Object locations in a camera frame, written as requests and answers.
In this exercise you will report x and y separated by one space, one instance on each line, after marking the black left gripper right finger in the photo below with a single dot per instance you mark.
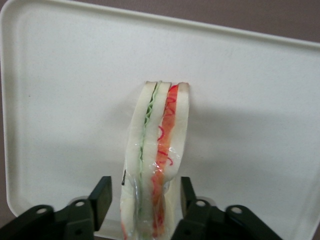
212 222

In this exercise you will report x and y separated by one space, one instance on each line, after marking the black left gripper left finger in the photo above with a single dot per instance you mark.
75 220

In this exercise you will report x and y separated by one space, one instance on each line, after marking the triangle sandwich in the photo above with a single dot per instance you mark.
160 140

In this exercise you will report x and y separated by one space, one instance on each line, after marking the cream rectangular plastic tray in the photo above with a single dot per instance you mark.
75 100

